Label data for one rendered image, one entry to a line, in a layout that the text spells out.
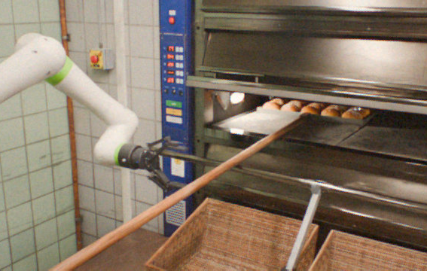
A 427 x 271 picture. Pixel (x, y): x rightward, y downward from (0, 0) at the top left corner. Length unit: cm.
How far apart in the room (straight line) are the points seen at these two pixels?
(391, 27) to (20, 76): 126
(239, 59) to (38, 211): 142
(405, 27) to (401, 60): 12
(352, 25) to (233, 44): 52
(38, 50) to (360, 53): 113
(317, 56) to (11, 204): 170
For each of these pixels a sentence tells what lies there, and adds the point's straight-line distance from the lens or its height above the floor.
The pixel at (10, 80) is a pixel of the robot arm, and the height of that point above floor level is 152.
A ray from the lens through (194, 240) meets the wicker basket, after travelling 235.
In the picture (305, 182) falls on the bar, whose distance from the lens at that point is 171.
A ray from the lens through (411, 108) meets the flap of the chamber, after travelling 178.
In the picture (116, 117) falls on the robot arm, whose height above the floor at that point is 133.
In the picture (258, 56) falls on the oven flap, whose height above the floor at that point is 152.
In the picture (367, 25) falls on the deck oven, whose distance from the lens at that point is 194.
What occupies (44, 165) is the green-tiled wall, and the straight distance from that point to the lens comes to 285.
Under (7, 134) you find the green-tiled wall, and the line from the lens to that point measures 268.
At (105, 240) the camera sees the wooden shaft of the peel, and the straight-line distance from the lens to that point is 125.
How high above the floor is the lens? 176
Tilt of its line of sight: 15 degrees down
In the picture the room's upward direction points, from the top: straight up
